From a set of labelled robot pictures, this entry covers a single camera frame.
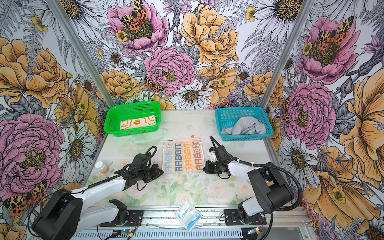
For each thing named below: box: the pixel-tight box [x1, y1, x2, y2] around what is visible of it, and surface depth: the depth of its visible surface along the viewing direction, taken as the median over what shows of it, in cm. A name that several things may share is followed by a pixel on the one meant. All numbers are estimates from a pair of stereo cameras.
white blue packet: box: [173, 199, 203, 232], surface depth 77 cm
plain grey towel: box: [221, 116, 267, 135], surface depth 106 cm
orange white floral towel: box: [120, 115, 157, 131], surface depth 114 cm
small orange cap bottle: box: [95, 161, 110, 174], surface depth 87 cm
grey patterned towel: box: [162, 136, 206, 173], surface depth 98 cm
